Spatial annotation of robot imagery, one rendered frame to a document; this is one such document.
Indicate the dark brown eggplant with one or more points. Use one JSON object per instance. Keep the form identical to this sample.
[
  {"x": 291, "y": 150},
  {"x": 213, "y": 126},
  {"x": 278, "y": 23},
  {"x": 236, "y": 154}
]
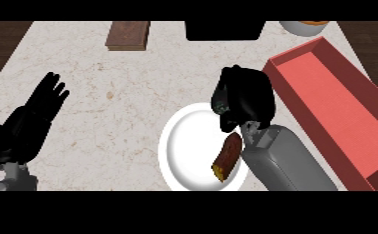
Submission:
[{"x": 229, "y": 156}]

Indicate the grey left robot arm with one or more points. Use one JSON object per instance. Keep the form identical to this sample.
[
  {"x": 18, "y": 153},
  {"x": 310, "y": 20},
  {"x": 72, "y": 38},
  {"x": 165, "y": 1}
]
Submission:
[{"x": 15, "y": 178}]

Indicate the red cardboard box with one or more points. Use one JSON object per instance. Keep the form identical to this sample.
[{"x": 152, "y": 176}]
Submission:
[{"x": 326, "y": 108}]

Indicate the white round plate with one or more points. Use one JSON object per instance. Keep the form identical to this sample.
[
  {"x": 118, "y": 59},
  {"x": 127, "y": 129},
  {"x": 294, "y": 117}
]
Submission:
[{"x": 193, "y": 151}]

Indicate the brown wooden block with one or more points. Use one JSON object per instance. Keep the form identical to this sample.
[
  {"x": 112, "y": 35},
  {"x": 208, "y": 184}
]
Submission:
[{"x": 127, "y": 35}]

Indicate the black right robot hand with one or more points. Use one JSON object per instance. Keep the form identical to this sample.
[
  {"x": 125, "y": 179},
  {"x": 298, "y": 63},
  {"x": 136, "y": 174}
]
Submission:
[{"x": 248, "y": 94}]

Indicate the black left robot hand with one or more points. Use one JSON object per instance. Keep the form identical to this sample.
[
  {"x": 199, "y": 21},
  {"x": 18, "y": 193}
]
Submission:
[{"x": 34, "y": 118}]

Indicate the grey bowl with orange contents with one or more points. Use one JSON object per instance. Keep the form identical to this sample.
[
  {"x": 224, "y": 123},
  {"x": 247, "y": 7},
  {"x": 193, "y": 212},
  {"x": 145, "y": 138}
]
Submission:
[{"x": 304, "y": 28}]

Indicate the black appliance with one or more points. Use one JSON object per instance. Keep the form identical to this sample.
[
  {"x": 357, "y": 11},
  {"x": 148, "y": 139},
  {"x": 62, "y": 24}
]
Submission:
[{"x": 224, "y": 30}]

